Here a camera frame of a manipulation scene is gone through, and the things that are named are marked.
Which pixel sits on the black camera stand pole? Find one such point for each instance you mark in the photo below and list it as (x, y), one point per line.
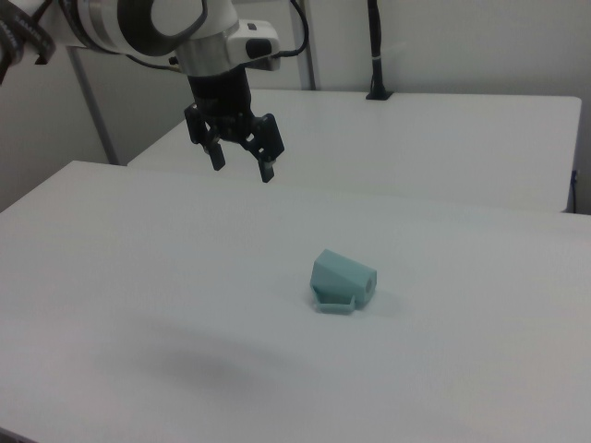
(378, 55)

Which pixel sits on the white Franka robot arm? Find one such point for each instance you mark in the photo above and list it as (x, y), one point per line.
(138, 23)

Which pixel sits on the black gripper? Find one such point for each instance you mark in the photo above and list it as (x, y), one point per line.
(219, 94)

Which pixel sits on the light blue plastic cup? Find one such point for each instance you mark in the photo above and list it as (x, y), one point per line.
(339, 279)

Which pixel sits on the grey metal frame post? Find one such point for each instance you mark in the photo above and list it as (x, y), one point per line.
(307, 69)
(94, 111)

